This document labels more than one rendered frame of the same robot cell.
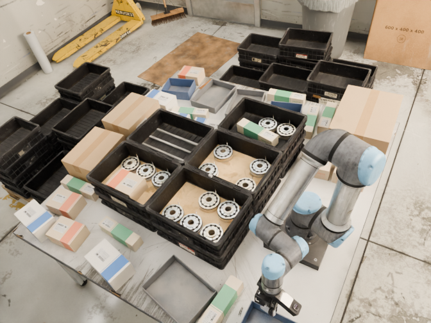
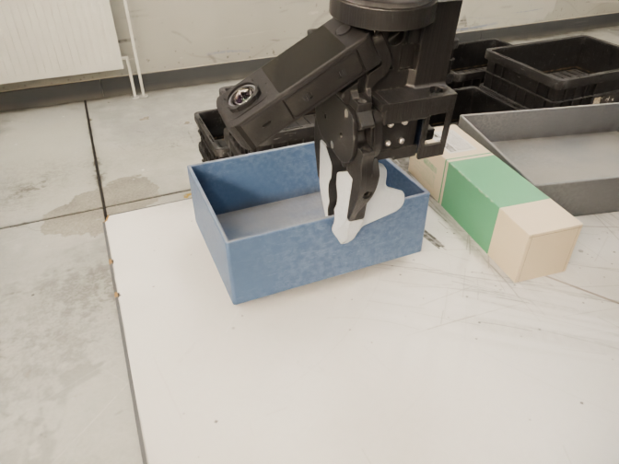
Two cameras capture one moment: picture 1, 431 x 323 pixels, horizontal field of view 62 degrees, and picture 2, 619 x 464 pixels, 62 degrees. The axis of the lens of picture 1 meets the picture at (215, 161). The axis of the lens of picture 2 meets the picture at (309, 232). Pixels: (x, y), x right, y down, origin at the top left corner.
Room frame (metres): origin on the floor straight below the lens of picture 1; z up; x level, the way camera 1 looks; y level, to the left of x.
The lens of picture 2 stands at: (0.67, -0.46, 1.04)
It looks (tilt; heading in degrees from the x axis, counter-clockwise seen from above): 36 degrees down; 120
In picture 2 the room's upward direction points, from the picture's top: straight up
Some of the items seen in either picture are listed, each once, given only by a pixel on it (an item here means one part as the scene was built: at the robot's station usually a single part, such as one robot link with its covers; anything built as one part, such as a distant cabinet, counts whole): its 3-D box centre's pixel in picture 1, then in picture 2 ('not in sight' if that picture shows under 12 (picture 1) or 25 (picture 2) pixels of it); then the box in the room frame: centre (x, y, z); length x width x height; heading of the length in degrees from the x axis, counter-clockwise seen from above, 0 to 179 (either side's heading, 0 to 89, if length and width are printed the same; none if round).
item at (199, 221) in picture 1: (190, 223); not in sight; (0.93, 0.16, 0.86); 0.10 x 0.10 x 0.01
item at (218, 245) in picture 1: (199, 203); not in sight; (0.98, 0.11, 0.92); 0.40 x 0.30 x 0.02; 50
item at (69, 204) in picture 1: (66, 204); not in sight; (1.26, 0.83, 0.74); 0.16 x 0.12 x 0.07; 59
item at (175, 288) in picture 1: (179, 291); (582, 154); (0.68, 0.25, 0.73); 0.27 x 0.20 x 0.05; 41
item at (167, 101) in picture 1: (160, 102); not in sight; (2.01, 0.30, 0.75); 0.20 x 0.12 x 0.09; 52
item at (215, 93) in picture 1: (213, 95); not in sight; (2.01, -0.06, 0.73); 0.27 x 0.20 x 0.05; 139
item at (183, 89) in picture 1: (179, 88); not in sight; (2.14, 0.17, 0.74); 0.20 x 0.15 x 0.07; 67
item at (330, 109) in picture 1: (327, 118); not in sight; (1.60, -0.71, 0.73); 0.24 x 0.06 x 0.06; 148
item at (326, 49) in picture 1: (304, 61); not in sight; (2.75, -0.93, 0.37); 0.42 x 0.34 x 0.46; 53
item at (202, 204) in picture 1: (208, 200); not in sight; (1.04, 0.06, 0.86); 0.10 x 0.10 x 0.01
